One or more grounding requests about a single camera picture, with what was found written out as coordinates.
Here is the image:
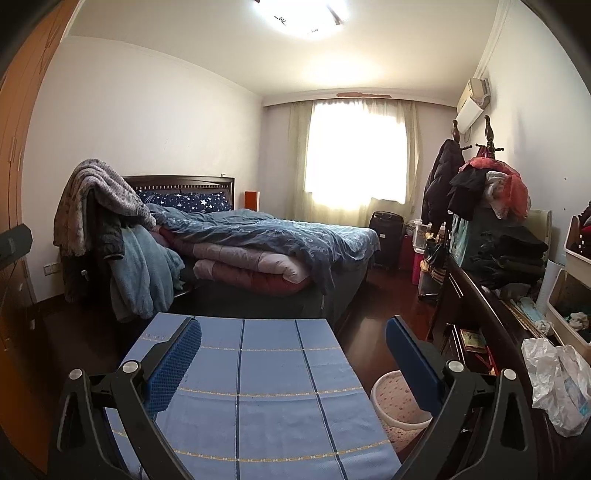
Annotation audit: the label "pink speckled trash bin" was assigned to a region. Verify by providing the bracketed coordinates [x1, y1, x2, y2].
[370, 370, 433, 453]

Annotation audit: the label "grey knitted blanket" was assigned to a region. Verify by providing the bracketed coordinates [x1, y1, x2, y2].
[53, 159, 156, 260]

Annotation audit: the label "white plastic bag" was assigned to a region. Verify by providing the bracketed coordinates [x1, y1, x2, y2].
[521, 338, 590, 437]

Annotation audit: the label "dark wooden dresser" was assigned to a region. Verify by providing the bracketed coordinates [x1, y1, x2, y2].
[427, 260, 590, 479]

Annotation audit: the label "light blue fleece blanket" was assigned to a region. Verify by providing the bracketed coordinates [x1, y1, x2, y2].
[110, 225, 184, 321]

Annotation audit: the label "white storage shelf bins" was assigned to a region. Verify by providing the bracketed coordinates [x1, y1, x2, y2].
[546, 216, 590, 361]

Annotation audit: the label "orange wooden wardrobe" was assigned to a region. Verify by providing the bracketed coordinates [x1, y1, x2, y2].
[1, 1, 78, 350]

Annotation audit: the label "blue checked tablecloth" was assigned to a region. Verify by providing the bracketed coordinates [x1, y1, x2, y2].
[105, 312, 403, 480]

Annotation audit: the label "pile of clothes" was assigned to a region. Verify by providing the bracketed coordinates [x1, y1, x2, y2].
[448, 156, 548, 290]

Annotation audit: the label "star pattern blue pillow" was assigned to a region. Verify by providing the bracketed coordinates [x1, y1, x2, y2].
[138, 191, 232, 213]

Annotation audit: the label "dark wooden headboard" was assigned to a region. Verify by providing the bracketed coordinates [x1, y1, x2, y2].
[124, 175, 235, 208]

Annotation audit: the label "teal shopping bag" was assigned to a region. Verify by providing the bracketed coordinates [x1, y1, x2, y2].
[450, 214, 470, 267]

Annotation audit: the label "bed with dark base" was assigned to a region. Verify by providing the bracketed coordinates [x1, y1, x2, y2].
[126, 175, 380, 326]

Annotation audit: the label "pink red folded quilt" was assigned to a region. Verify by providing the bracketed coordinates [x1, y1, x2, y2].
[151, 227, 311, 297]

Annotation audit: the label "black suitcase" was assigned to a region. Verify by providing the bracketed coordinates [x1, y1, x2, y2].
[370, 211, 405, 269]

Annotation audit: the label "blue patterned duvet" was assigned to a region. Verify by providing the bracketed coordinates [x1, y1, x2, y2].
[147, 203, 380, 294]

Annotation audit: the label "orange bedside cabinet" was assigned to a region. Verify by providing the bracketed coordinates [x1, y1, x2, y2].
[243, 190, 259, 211]

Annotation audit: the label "black hanging jacket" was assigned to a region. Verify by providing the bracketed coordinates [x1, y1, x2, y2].
[422, 139, 464, 232]

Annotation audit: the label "cream window curtains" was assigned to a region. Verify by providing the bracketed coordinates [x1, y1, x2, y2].
[287, 99, 421, 227]

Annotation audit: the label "square ceiling lamp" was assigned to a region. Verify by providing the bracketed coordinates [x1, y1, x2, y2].
[252, 0, 352, 41]

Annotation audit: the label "white wall air conditioner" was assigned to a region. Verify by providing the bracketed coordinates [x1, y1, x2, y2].
[456, 78, 491, 134]

